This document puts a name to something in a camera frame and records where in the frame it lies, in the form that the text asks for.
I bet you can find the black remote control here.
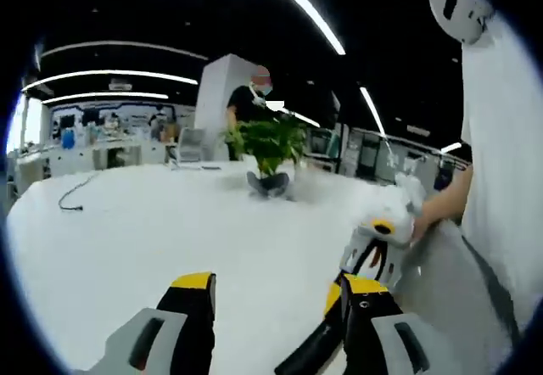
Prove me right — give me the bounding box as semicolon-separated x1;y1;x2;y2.
274;306;347;375

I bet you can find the grey background office chair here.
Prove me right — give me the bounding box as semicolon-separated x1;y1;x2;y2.
175;127;208;165

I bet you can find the green potted plant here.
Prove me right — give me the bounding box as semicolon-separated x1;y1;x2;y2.
223;114;310;181

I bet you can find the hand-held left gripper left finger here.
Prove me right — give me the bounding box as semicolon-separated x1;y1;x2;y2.
87;271;218;375

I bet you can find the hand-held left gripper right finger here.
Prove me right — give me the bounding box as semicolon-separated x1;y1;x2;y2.
340;272;464;375

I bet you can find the white ceiling light strip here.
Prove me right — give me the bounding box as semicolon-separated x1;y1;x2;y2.
20;69;199;94
358;86;388;137
41;92;171;105
257;0;348;57
271;101;322;129
40;40;210;61

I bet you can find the white chest-worn device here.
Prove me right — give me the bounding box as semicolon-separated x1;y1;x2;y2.
427;0;496;46

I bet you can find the grey cable with plug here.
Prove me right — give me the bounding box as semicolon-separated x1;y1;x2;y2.
58;172;102;214

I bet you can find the white desk row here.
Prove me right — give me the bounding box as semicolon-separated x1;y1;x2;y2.
14;140;179;185

